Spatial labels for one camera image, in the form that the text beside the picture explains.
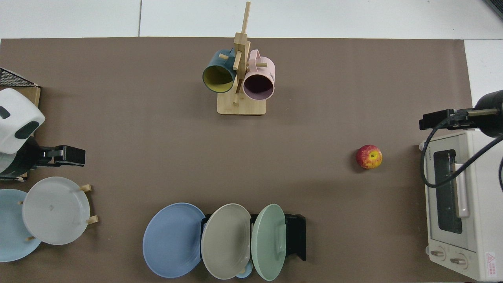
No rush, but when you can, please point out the brown table cloth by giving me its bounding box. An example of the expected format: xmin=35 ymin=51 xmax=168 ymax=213
xmin=0 ymin=37 xmax=475 ymax=283

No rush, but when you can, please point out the black dish rack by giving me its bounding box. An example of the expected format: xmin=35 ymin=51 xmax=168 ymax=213
xmin=200 ymin=213 xmax=307 ymax=262

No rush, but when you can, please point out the light blue plate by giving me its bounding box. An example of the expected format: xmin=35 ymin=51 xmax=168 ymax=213
xmin=0 ymin=189 xmax=42 ymax=263

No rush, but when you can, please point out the grey plate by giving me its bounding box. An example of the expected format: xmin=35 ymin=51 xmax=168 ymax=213
xmin=22 ymin=176 xmax=91 ymax=246

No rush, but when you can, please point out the pale green plate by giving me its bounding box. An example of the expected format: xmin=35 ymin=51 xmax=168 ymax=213
xmin=251 ymin=203 xmax=286 ymax=281

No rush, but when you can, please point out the pink cup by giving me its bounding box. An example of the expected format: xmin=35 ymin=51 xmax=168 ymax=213
xmin=242 ymin=50 xmax=275 ymax=100

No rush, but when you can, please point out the wooden cup stand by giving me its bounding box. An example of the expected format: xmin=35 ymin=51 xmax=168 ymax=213
xmin=217 ymin=1 xmax=268 ymax=116

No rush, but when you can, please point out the small blue round thing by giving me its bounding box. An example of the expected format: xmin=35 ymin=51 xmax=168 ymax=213
xmin=235 ymin=261 xmax=253 ymax=279

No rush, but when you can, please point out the beige plate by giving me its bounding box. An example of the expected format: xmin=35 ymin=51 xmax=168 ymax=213
xmin=201 ymin=203 xmax=252 ymax=280

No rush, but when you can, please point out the dark teal cup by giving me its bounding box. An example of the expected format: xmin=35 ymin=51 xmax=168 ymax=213
xmin=202 ymin=48 xmax=237 ymax=94

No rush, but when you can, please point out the dark grey device corner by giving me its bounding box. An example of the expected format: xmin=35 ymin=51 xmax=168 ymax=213
xmin=483 ymin=0 xmax=503 ymax=21

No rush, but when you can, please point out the wooden plate rack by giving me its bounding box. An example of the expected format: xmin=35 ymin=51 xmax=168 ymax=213
xmin=18 ymin=184 xmax=99 ymax=241

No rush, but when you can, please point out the wire basket with wooden floor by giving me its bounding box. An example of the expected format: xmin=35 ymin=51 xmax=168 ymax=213
xmin=0 ymin=68 xmax=41 ymax=182

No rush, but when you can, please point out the pale toaster oven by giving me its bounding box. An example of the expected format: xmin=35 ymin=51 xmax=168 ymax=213
xmin=419 ymin=130 xmax=503 ymax=282

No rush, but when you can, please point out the red yellow apple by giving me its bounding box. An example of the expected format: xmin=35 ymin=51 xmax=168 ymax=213
xmin=356 ymin=145 xmax=383 ymax=170

